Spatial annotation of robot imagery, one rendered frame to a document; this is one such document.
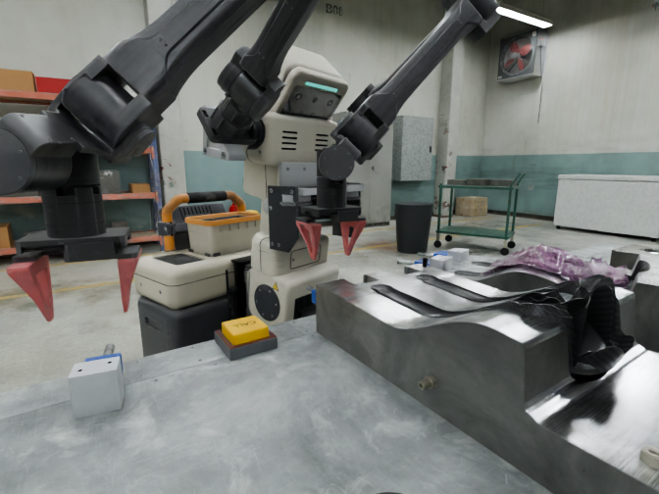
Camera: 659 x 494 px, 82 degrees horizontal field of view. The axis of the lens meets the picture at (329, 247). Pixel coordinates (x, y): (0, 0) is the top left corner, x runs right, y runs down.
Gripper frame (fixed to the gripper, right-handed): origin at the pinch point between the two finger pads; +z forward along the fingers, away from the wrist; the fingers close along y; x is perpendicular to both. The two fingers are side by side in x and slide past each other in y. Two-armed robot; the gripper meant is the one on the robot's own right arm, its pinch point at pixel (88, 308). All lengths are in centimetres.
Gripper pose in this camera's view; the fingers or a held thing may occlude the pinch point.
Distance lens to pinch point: 54.4
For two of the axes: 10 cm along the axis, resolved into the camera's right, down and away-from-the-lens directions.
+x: -3.8, -2.0, 9.0
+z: 0.0, 9.8, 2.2
